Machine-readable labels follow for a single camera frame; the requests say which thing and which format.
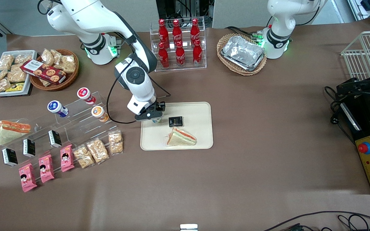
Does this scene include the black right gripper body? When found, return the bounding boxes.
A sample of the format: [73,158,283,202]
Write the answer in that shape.
[135,102,166,121]

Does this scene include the beige plastic tray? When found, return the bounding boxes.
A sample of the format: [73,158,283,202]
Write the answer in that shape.
[140,102,214,151]

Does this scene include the orange gum bottle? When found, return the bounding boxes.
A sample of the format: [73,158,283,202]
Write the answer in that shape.
[91,106,110,123]

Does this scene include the red gum bottle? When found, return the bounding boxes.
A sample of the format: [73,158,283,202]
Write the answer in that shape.
[77,87,96,105]

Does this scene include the blue gum bottle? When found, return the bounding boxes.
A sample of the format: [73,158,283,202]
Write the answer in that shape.
[47,101,69,118]

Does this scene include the black white gum box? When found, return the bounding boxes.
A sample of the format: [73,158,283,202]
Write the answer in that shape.
[2,148,18,167]
[23,139,36,158]
[48,130,62,149]

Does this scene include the white rectangular tray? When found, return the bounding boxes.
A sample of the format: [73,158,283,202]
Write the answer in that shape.
[0,50,38,97]

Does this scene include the wrapped triangle sandwich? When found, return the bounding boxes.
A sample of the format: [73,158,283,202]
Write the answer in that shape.
[167,127,197,147]
[0,120,31,147]

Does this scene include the black sealing machine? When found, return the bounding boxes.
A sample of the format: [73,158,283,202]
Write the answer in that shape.
[338,93,370,195]

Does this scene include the clear acrylic bottle rack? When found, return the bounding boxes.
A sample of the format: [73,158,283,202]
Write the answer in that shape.
[150,17,207,73]

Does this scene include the red cola bottle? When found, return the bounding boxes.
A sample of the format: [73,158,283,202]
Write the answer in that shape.
[175,42,186,68]
[158,42,170,70]
[192,39,203,66]
[190,18,201,45]
[172,19,183,45]
[158,19,170,48]

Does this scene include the clear acrylic step display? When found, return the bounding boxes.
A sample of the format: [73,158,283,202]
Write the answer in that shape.
[0,91,122,168]

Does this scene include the oval light wicker basket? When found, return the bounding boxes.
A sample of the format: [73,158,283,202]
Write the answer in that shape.
[217,33,268,76]

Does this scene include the round brown wicker basket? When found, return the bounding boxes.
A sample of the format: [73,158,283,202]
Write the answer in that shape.
[29,49,79,92]

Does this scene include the pink snack pack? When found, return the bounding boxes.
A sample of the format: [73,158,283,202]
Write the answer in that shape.
[19,163,38,193]
[60,144,75,173]
[39,154,55,184]

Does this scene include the aluminium foil container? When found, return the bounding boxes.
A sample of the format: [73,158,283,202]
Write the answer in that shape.
[221,35,266,72]

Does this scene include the black background equipment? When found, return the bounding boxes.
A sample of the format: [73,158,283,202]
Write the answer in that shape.
[156,0,214,20]

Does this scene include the red cookie box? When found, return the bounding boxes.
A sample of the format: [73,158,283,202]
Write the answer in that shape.
[20,60,67,85]

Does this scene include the yellow snack packet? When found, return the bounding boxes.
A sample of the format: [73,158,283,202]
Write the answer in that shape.
[6,82,25,93]

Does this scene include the white wire basket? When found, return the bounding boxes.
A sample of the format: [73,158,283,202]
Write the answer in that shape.
[340,30,370,81]

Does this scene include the black machine power cable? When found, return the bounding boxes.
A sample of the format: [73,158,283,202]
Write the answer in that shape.
[324,86,356,145]

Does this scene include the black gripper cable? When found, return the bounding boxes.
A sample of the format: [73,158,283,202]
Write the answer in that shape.
[106,58,172,124]

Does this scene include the grey arm base cable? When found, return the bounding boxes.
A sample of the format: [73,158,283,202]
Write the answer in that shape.
[110,30,128,49]

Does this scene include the metal shelf frame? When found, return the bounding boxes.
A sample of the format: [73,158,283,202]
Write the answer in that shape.
[347,0,370,31]

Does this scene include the black arm base cables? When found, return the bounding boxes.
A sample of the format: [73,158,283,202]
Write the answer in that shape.
[225,26,264,42]

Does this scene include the long black cable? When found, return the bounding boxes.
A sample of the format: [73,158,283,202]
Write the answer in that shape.
[264,211,370,231]

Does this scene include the looped black cable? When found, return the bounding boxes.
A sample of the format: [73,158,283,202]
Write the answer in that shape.
[338,214,370,231]

